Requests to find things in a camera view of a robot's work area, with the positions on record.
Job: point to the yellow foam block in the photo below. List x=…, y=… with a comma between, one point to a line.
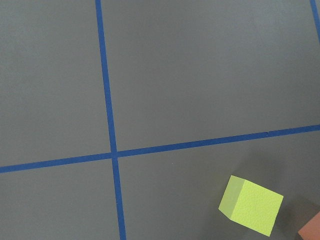
x=250, y=205

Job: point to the orange foam block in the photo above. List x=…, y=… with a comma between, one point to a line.
x=311, y=230

